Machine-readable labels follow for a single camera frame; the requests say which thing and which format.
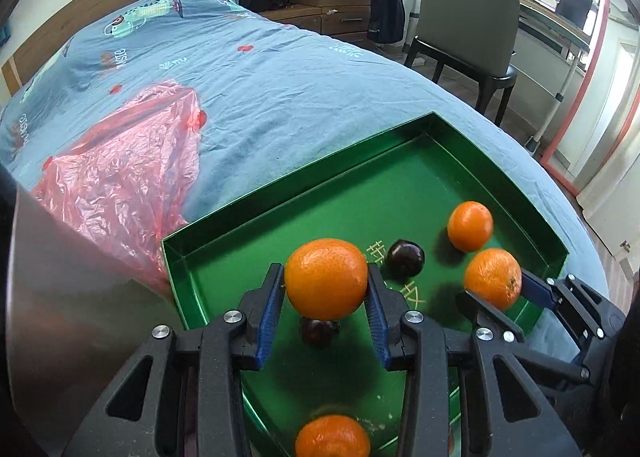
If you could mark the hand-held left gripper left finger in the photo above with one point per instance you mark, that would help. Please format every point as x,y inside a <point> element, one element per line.
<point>267,322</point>

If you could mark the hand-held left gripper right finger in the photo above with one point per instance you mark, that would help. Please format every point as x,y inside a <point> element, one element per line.
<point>377,322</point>

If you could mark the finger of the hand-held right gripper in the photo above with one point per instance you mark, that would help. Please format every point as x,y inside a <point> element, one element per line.
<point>535,287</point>
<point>492,314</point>

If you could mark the orange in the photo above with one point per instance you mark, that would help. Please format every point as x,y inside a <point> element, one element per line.
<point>326,278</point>
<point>470,225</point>
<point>492,278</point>
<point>332,437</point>

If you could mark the dark purple plum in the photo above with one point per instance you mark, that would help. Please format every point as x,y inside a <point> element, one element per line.
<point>318,332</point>
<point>404,258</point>

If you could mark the green tray box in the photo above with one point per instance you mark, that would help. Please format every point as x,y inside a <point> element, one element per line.
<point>310,197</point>

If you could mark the pink plastic sheet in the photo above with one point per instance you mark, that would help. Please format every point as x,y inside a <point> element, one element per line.
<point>125,177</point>

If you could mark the glass top desk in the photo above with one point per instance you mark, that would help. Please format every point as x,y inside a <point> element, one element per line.
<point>550,19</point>

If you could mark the grey chair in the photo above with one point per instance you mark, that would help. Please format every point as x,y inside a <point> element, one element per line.
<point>465,22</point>

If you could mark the black monitor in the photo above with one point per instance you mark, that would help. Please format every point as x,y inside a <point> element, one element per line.
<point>575,4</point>

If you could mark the black tote bag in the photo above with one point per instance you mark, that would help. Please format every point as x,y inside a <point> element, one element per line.
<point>386,12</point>

